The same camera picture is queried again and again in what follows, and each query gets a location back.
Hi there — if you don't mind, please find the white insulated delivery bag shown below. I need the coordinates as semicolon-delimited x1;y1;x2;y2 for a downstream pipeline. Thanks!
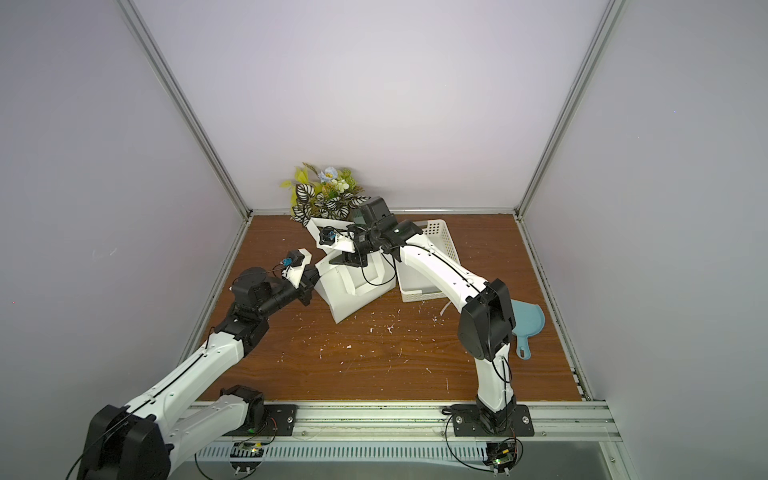
306;218;396;324

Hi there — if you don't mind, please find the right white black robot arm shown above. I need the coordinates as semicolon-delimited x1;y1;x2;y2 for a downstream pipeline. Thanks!
319;197;516;434

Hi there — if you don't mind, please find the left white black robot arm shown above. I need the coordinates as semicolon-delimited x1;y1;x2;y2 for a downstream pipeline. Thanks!
68;262;320;479

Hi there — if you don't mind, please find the artificial potted plant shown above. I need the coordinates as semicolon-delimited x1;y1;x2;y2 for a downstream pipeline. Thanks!
280;163;369;226

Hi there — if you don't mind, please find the white perforated plastic basket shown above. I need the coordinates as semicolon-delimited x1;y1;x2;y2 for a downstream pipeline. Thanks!
396;219;460;303

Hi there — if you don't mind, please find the white sealing strip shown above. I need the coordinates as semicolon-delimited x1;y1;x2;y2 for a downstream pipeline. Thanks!
438;301;452;317

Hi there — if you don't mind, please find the left small circuit board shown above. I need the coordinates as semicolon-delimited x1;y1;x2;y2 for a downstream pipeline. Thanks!
229;442;266;478

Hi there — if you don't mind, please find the small circuit board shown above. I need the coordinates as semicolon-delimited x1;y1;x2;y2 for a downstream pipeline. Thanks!
484;439;524;475
229;442;266;478

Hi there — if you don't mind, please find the teal plastic scoop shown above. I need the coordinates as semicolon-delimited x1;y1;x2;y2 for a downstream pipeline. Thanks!
511;300;546;360

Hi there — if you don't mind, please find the right small circuit board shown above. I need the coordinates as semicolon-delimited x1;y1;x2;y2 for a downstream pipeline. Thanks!
484;439;524;475

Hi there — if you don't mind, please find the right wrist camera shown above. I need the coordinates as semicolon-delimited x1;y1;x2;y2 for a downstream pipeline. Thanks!
318;226;356;253

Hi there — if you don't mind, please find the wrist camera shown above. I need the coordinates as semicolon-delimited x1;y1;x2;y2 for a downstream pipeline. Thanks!
281;248;312;288
318;226;356;253

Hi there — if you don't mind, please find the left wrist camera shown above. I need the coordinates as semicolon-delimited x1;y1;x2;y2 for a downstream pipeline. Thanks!
281;248;312;288

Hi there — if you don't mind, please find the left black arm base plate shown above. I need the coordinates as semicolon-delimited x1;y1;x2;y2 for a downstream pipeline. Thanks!
225;403;298;438

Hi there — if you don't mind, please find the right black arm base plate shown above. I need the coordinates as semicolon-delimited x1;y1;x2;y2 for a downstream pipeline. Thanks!
443;403;535;438

